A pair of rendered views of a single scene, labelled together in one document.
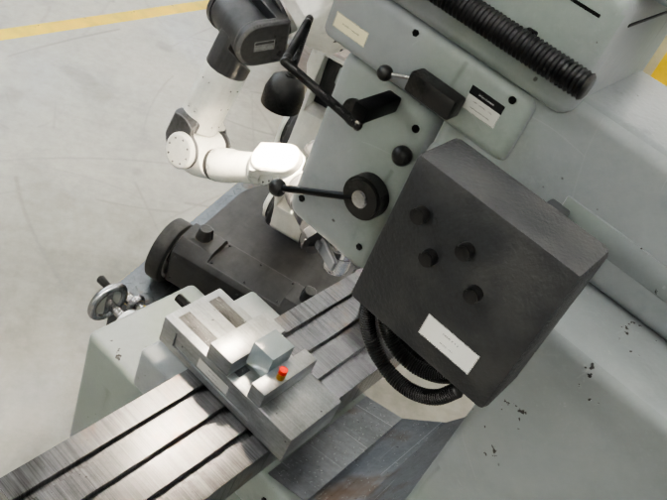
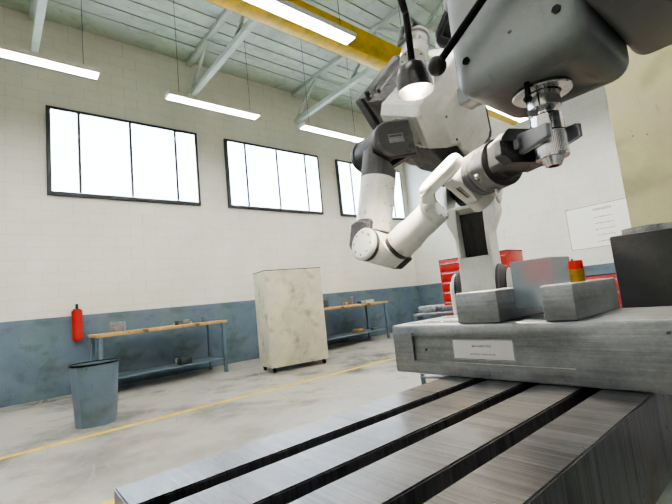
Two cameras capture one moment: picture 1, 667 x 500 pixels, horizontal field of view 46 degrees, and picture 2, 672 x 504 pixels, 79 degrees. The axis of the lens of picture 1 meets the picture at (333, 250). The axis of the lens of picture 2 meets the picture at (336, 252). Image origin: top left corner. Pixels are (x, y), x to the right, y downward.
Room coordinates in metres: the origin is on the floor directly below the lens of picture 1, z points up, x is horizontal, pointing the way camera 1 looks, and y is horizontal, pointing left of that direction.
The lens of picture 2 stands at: (0.42, 0.05, 1.02)
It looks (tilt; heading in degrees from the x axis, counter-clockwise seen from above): 7 degrees up; 24
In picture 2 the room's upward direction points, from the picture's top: 6 degrees counter-clockwise
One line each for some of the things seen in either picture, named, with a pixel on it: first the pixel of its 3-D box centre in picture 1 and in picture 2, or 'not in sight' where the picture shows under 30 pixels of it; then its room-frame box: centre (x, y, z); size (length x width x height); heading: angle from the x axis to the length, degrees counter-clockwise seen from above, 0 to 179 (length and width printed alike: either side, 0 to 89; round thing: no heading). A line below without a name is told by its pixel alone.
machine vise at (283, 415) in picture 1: (251, 363); (526, 327); (1.03, 0.06, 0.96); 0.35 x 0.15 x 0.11; 65
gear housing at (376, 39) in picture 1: (464, 51); not in sight; (1.09, -0.05, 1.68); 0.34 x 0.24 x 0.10; 64
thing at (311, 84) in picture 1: (320, 92); not in sight; (0.99, 0.11, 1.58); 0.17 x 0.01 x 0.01; 59
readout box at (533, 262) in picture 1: (466, 275); not in sight; (0.68, -0.14, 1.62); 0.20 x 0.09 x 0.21; 64
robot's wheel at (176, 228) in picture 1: (170, 250); not in sight; (1.72, 0.45, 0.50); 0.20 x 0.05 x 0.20; 170
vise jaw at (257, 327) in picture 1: (246, 342); (504, 302); (1.04, 0.08, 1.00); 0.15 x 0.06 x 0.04; 155
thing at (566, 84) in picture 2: not in sight; (541, 92); (1.11, -0.02, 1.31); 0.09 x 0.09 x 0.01
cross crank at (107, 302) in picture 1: (116, 311); not in sight; (1.33, 0.43, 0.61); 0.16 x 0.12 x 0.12; 64
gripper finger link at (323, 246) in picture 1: (326, 254); (531, 137); (1.09, 0.01, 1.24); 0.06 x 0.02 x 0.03; 39
